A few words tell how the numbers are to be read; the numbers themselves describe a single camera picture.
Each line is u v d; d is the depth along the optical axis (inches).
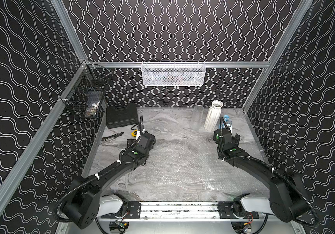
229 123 29.2
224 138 25.6
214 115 37.1
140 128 28.7
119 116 43.1
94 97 40.8
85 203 16.0
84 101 36.9
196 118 39.3
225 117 39.2
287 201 16.5
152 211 29.8
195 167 34.9
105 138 39.6
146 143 25.2
